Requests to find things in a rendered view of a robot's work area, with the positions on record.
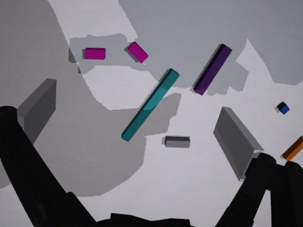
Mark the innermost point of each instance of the orange rod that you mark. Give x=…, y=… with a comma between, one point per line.
x=294, y=149

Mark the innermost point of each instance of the grey rod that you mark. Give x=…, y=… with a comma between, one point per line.
x=177, y=142

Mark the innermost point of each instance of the purple rod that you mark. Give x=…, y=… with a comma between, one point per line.
x=212, y=69

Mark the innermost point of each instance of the teal long rectangular bar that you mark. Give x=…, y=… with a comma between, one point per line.
x=150, y=104

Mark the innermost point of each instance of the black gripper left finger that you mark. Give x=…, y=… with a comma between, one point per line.
x=42, y=197

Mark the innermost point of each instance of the small blue cube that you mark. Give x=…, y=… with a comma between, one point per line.
x=283, y=108

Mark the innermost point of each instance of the magenta rod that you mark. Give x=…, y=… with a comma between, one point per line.
x=138, y=52
x=95, y=53

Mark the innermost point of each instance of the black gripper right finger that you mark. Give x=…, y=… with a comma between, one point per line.
x=259, y=172

